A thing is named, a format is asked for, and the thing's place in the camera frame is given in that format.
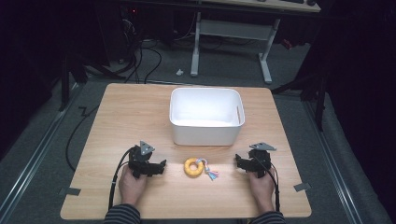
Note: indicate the black stand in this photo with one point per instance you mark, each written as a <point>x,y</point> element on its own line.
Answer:
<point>320,99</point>
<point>64,84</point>

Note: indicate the desk with white metal legs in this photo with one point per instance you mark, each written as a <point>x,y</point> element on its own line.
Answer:
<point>236,29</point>

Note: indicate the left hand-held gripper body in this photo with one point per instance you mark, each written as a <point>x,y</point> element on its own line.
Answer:
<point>138,161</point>

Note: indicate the metal floor rail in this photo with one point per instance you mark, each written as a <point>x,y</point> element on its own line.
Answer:
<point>333,169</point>
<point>34,158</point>

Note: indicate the white plastic bin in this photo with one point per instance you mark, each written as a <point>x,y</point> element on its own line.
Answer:
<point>206,116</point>

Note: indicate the person's left hand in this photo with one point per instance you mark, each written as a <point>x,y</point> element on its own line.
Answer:
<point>131,188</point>

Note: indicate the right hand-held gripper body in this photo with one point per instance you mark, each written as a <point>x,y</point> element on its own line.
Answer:
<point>260,161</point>

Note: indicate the small white floor object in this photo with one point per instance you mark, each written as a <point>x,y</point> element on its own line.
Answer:
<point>179,72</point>

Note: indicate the grey tape piece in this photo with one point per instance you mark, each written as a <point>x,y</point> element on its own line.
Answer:
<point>302,187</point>
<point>69,191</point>

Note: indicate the person's right hand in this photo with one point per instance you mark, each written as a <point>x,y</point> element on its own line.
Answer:
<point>262,191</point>

